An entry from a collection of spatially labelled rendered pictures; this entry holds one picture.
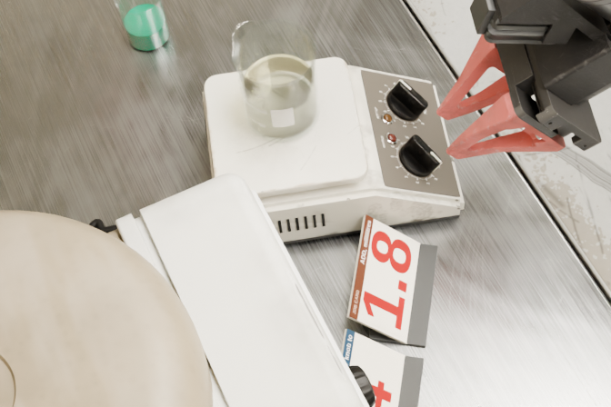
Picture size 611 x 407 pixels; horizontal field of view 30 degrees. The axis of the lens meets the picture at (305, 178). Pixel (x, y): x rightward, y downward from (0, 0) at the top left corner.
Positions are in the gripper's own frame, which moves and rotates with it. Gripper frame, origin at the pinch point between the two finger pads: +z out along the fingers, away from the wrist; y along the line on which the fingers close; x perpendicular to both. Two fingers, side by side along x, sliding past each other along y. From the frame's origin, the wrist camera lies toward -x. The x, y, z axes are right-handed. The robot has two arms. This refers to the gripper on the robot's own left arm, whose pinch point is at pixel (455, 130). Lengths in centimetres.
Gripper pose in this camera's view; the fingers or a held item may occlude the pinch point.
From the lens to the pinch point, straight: 84.5
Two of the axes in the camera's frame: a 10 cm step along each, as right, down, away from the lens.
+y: 1.4, 8.4, -5.2
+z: -7.3, 4.4, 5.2
